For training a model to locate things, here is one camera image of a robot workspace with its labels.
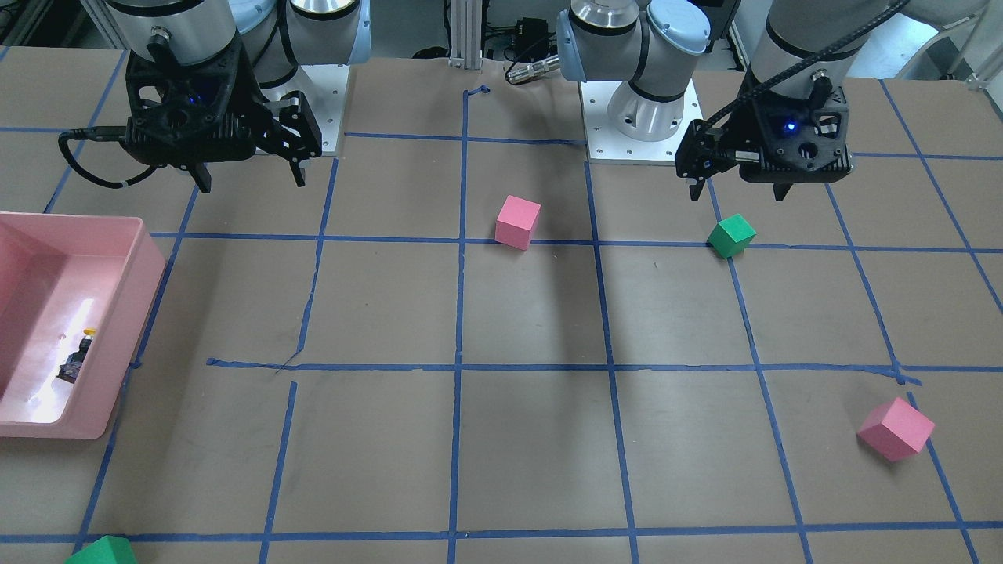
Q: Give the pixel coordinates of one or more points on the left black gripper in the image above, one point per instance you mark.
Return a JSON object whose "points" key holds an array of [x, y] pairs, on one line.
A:
{"points": [[726, 131]]}

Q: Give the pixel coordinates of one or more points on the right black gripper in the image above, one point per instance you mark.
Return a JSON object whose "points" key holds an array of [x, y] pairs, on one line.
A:
{"points": [[258, 112]]}

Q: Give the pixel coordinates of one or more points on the yellow push button switch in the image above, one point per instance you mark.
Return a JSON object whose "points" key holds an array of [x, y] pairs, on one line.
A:
{"points": [[70, 369]]}

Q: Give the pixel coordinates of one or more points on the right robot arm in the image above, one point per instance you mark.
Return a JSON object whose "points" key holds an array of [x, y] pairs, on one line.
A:
{"points": [[279, 36]]}

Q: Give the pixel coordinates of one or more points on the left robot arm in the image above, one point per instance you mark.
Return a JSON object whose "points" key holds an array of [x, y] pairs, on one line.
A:
{"points": [[655, 46]]}

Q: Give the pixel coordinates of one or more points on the green cube near base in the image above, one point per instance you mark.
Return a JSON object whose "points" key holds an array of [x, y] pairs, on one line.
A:
{"points": [[731, 236]]}

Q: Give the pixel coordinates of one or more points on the pink plastic bin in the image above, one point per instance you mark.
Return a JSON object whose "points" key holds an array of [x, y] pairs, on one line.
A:
{"points": [[60, 275]]}

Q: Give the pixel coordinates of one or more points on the pink cube centre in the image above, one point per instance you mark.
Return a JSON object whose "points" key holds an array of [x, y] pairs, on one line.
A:
{"points": [[516, 222]]}

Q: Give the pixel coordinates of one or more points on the pink cube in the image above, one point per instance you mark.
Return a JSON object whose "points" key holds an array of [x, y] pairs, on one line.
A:
{"points": [[896, 430], [516, 222]]}

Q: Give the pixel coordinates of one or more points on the pink cube far side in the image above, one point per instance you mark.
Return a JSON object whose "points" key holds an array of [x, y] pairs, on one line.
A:
{"points": [[896, 430]]}

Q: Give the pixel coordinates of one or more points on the green cube near bin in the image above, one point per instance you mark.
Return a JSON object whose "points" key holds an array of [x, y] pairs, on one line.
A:
{"points": [[106, 550]]}

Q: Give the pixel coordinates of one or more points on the aluminium frame post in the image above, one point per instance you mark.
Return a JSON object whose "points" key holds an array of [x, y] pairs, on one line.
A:
{"points": [[465, 34]]}

